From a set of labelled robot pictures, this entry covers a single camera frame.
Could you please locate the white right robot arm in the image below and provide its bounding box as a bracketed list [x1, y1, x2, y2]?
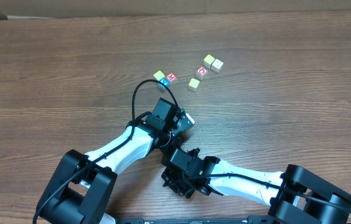
[162, 154, 351, 223]

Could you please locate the blue X letter block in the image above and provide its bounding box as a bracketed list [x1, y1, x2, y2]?
[157, 78, 171, 91]

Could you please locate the yellow G letter block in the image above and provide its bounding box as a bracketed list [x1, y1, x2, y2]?
[153, 70, 166, 81]

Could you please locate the red picture block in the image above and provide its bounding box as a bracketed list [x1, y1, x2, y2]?
[196, 66, 208, 80]

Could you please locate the yellow smiley block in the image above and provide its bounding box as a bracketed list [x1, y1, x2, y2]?
[188, 78, 200, 91]

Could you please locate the red M letter block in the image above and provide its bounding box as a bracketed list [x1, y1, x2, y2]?
[166, 72, 177, 85]

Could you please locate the white letter block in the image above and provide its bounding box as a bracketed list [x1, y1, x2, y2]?
[211, 58, 224, 73]

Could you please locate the yellow top block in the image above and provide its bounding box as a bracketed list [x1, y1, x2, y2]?
[203, 54, 215, 68]

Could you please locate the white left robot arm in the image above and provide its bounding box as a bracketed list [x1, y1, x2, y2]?
[32, 107, 195, 223]

